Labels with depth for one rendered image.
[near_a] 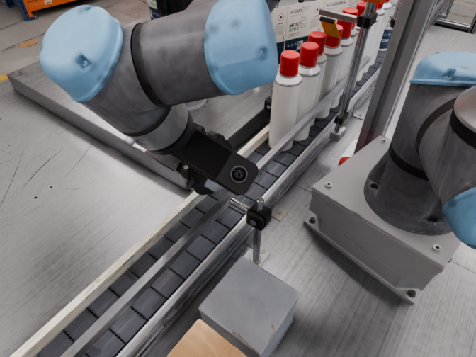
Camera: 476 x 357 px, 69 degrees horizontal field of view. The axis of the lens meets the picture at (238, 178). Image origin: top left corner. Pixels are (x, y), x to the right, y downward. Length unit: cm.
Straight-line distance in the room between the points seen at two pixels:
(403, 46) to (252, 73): 44
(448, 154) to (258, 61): 20
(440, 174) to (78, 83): 35
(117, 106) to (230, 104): 56
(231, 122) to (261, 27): 54
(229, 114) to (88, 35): 56
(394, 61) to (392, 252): 34
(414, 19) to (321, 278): 44
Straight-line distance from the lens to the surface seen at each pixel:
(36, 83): 109
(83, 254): 68
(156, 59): 30
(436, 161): 41
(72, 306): 53
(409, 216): 55
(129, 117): 35
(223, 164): 43
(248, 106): 86
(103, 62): 31
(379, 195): 56
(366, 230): 58
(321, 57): 73
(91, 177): 81
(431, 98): 47
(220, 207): 52
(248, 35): 28
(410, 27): 68
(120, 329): 54
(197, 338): 25
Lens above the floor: 136
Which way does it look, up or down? 46 degrees down
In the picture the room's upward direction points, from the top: straight up
